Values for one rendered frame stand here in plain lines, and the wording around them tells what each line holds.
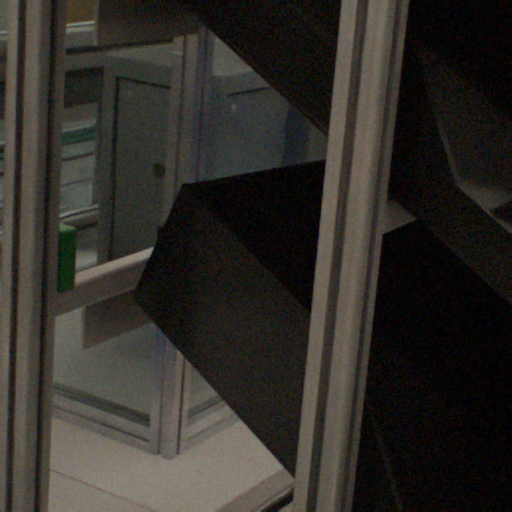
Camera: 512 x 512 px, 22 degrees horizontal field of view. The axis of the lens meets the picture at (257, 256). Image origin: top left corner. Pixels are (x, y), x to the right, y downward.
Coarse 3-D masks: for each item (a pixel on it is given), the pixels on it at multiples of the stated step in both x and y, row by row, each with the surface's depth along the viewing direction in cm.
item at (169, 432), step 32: (192, 64) 136; (192, 96) 137; (192, 128) 138; (192, 160) 139; (160, 352) 147; (160, 384) 148; (64, 416) 157; (96, 416) 154; (128, 416) 152; (160, 416) 149; (192, 416) 155; (224, 416) 158; (160, 448) 150
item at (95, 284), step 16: (400, 208) 56; (384, 224) 55; (400, 224) 56; (128, 256) 71; (144, 256) 71; (80, 272) 68; (96, 272) 68; (112, 272) 69; (128, 272) 70; (80, 288) 67; (96, 288) 68; (112, 288) 69; (128, 288) 70; (64, 304) 66; (80, 304) 67
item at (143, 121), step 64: (0, 0) 150; (0, 64) 152; (128, 64) 142; (0, 128) 154; (64, 128) 149; (128, 128) 144; (256, 128) 151; (0, 192) 157; (64, 192) 151; (128, 192) 146; (0, 256) 159; (0, 320) 161; (64, 320) 155; (64, 384) 157; (128, 384) 152; (192, 384) 152
